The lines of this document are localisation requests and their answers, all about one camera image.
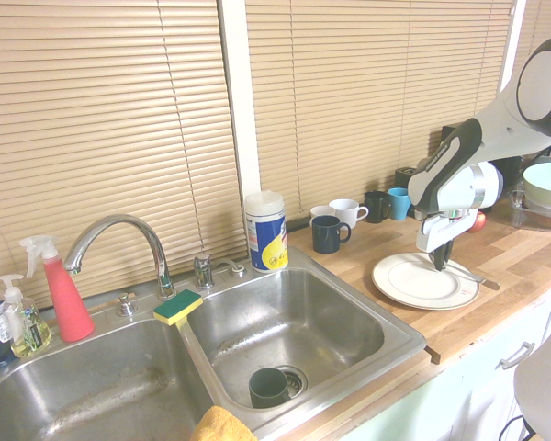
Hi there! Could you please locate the white round plate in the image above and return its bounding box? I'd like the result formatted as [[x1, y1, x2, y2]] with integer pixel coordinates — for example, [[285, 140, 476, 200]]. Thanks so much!
[[371, 252, 481, 311]]

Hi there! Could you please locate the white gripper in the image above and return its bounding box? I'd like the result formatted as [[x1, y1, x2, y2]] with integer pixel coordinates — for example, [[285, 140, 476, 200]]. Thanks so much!
[[415, 213, 472, 274]]

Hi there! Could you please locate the silver metal spoon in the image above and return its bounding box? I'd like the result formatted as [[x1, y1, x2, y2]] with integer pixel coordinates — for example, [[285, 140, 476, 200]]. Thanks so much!
[[443, 264, 501, 291]]

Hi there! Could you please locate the disinfecting wipes canister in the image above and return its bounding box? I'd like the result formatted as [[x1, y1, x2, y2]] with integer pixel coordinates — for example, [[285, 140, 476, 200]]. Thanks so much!
[[243, 189, 290, 275]]

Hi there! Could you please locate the red spray bottle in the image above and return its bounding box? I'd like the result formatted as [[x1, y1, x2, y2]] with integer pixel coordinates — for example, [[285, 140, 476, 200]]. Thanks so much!
[[18, 234, 96, 344]]

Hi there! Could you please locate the navy blue mug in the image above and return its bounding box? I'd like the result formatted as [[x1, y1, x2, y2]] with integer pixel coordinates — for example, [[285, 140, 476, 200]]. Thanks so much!
[[309, 214, 353, 255]]

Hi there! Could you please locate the pale green bowl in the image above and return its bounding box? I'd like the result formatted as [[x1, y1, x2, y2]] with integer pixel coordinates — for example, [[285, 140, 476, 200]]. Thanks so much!
[[522, 162, 551, 210]]

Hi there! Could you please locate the red apple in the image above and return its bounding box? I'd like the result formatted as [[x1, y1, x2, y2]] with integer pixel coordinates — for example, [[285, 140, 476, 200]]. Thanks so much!
[[467, 211, 489, 234]]

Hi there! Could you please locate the chrome gooseneck faucet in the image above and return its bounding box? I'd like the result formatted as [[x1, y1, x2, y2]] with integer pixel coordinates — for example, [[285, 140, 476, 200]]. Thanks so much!
[[62, 213, 178, 302]]

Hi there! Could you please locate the large white mug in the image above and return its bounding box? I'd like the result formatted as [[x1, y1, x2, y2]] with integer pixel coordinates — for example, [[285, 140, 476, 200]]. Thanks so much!
[[328, 198, 370, 230]]

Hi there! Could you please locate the clear pump soap bottle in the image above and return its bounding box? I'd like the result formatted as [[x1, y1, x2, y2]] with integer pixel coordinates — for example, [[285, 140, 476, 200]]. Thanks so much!
[[0, 274, 54, 360]]

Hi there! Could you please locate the orange cloth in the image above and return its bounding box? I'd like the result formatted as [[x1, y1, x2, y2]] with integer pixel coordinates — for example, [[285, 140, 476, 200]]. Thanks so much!
[[189, 404, 259, 441]]

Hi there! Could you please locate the black cable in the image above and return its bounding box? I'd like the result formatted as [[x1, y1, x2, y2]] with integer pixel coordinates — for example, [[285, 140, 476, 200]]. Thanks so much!
[[499, 412, 539, 441]]

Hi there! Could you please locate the metal sink drain strainer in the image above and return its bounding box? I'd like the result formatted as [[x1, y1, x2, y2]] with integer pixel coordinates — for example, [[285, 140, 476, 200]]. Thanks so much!
[[275, 364, 309, 400]]

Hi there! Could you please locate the chrome sink knob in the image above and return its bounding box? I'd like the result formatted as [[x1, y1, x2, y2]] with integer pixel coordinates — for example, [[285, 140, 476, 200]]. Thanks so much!
[[115, 291, 137, 319]]

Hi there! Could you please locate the stainless steel double sink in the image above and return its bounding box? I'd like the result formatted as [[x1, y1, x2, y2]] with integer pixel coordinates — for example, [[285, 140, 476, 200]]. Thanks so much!
[[0, 245, 428, 441]]

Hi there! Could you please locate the yellow green sponge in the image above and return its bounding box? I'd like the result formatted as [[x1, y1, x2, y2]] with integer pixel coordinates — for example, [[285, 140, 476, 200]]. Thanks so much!
[[152, 288, 205, 328]]

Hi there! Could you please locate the black mug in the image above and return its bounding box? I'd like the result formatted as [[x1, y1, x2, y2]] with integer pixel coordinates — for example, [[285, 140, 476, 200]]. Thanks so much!
[[363, 189, 393, 225]]

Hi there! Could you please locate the small white mug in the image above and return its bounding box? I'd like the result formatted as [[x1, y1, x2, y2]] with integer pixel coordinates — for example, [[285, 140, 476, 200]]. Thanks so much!
[[309, 204, 337, 222]]

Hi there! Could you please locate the small black box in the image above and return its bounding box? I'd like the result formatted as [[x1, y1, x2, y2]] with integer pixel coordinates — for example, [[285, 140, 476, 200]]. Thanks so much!
[[394, 165, 418, 186]]

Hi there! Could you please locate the silver drawer handle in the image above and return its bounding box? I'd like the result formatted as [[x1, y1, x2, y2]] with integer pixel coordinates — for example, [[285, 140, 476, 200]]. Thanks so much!
[[499, 341, 536, 371]]

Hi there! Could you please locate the white sink hole cap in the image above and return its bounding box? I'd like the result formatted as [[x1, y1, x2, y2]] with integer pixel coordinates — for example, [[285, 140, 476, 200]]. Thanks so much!
[[215, 258, 250, 279]]

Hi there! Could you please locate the dark grey cup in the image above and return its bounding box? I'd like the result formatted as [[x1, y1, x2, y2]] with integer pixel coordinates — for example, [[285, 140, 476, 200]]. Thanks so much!
[[248, 367, 290, 410]]

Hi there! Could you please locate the mint green cabinet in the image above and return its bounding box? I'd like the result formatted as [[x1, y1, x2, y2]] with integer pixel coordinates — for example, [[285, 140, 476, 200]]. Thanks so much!
[[339, 275, 551, 441]]

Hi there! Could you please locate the white window frame post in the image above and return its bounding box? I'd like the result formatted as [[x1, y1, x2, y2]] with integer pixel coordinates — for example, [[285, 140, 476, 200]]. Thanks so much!
[[215, 0, 264, 258]]

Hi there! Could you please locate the wide beige window blind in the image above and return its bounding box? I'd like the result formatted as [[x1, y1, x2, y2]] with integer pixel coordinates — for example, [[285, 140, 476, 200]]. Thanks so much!
[[0, 0, 250, 310]]

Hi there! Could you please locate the light blue cup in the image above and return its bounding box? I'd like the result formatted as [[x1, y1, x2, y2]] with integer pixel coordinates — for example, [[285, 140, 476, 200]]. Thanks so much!
[[386, 187, 412, 221]]

